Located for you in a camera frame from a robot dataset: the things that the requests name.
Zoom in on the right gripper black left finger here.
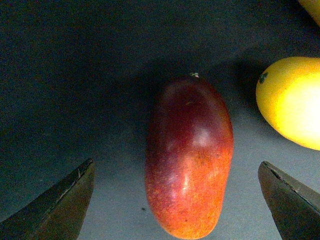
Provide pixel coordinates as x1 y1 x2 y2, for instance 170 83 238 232
0 158 95 240

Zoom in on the yellow mango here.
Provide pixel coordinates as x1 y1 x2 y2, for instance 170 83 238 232
255 56 320 150

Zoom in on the yellow lemon upper right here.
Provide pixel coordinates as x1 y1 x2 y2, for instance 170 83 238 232
298 0 320 26

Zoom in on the red orange mango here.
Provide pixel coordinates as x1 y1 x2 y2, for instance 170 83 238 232
145 73 234 240

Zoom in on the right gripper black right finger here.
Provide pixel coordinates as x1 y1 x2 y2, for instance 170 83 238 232
258 161 320 240

